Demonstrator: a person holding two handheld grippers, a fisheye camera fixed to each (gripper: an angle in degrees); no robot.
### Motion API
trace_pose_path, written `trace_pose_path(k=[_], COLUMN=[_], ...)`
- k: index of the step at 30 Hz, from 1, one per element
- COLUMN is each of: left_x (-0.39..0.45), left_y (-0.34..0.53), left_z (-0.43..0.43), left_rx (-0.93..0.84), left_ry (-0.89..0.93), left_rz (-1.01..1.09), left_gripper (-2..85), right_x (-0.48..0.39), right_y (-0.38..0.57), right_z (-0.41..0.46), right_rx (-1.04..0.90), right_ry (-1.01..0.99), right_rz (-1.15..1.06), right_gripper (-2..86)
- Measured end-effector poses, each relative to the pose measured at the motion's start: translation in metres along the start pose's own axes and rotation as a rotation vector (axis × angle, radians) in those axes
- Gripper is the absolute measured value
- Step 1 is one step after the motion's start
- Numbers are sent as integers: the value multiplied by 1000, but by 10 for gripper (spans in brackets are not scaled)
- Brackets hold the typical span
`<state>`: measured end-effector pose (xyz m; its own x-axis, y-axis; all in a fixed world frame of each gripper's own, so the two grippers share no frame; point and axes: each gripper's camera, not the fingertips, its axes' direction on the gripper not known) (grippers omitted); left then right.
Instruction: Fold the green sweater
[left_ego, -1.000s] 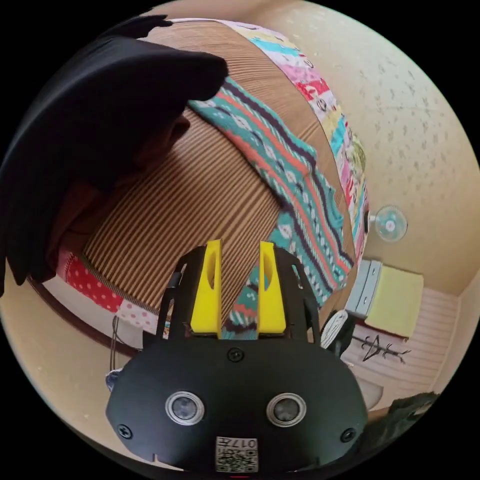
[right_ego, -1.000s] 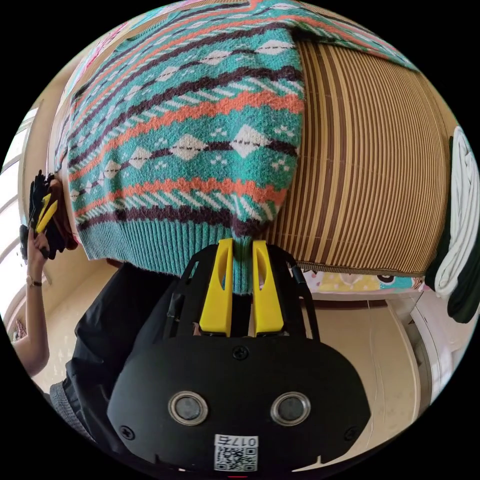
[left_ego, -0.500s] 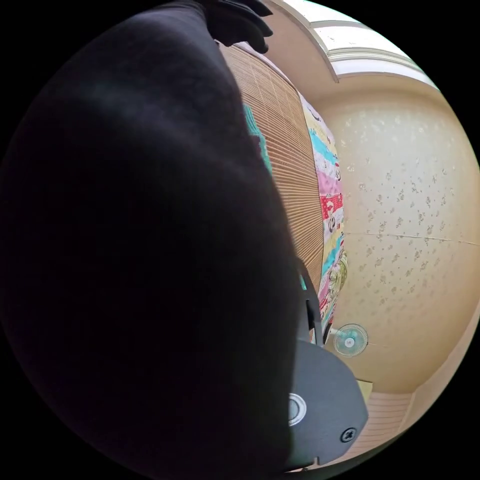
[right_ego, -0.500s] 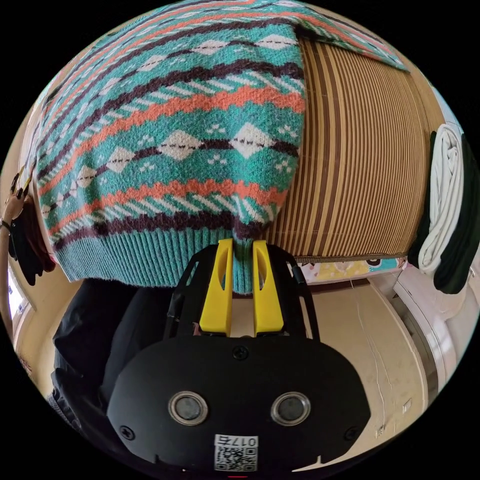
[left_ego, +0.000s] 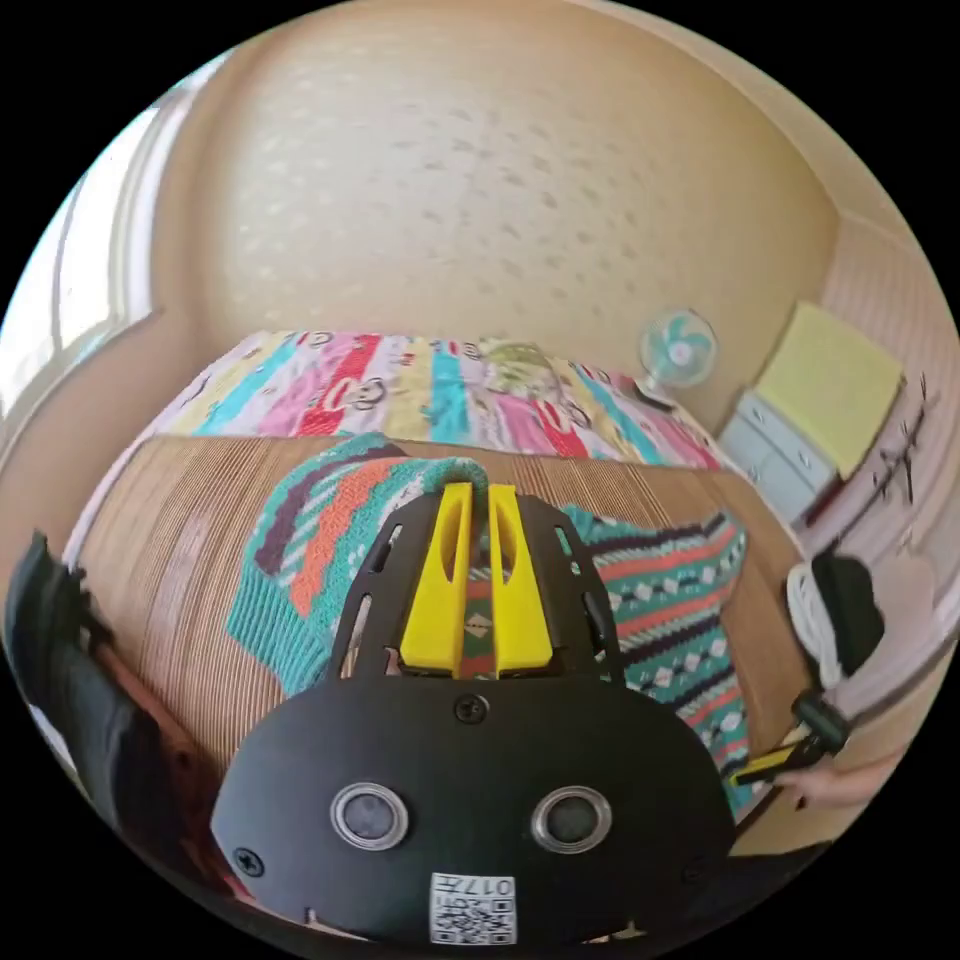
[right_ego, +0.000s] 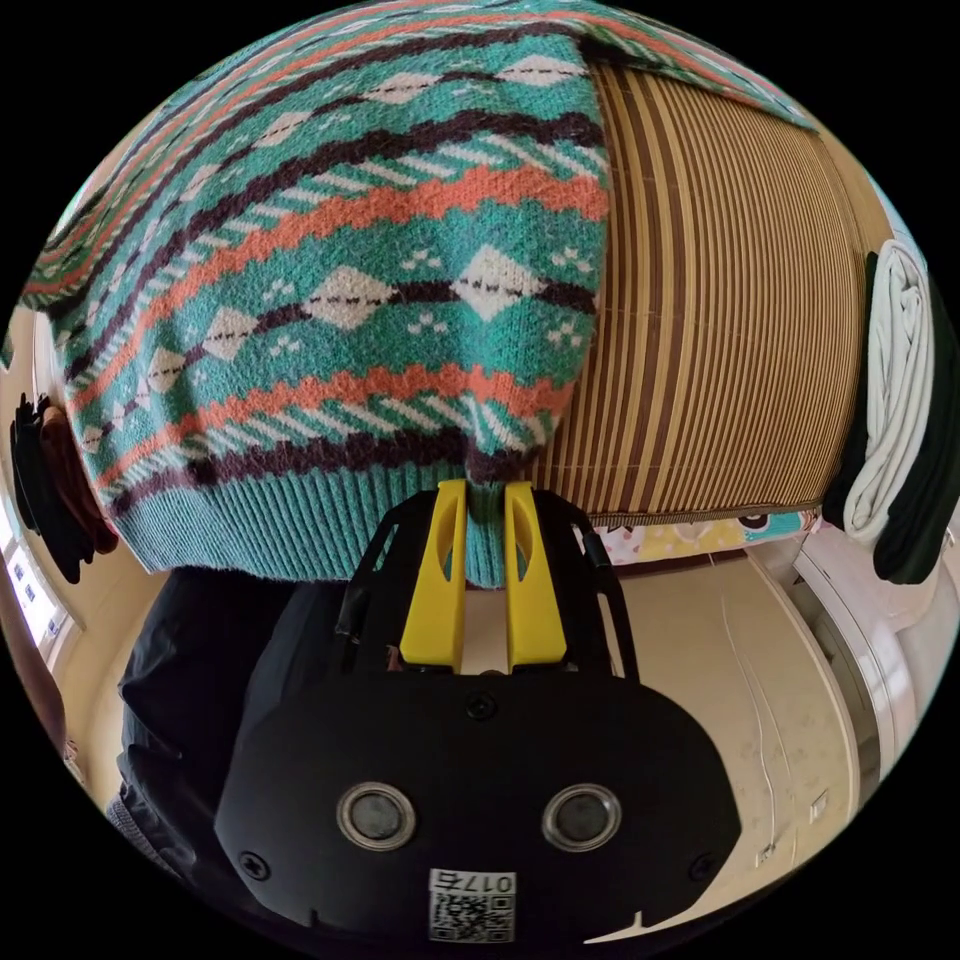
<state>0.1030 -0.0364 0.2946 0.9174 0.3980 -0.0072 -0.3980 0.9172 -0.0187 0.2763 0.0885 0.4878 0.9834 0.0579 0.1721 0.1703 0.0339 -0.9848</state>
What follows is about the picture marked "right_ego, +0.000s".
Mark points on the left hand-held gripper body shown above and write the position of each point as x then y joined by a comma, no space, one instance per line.
37,487

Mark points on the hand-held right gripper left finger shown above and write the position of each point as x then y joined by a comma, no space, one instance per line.
433,600

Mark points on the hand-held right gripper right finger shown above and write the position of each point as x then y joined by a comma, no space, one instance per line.
531,600

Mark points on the green patterned knit sweater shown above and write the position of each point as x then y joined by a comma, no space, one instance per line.
375,300

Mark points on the person's left hand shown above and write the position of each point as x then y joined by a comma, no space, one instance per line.
75,487

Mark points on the window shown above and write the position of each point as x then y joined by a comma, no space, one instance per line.
30,585

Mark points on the person's body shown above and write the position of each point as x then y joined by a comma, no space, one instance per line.
195,675

